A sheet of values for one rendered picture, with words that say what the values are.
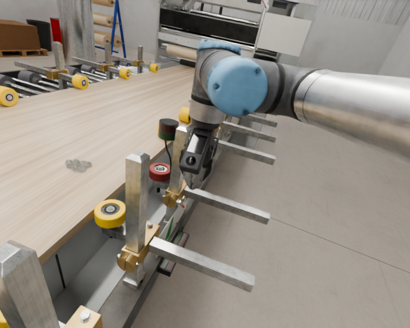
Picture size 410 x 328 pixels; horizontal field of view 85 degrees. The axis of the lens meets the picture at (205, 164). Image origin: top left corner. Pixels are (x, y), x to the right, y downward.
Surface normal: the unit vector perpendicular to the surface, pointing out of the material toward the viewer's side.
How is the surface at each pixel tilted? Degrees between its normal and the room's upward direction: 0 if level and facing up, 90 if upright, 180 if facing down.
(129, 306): 0
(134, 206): 90
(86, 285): 0
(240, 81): 90
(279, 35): 90
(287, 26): 90
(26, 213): 0
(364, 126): 107
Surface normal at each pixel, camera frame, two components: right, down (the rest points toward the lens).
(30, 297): 0.94, 0.30
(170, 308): 0.18, -0.84
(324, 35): -0.36, 0.43
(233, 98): 0.11, 0.53
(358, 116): -0.98, 0.07
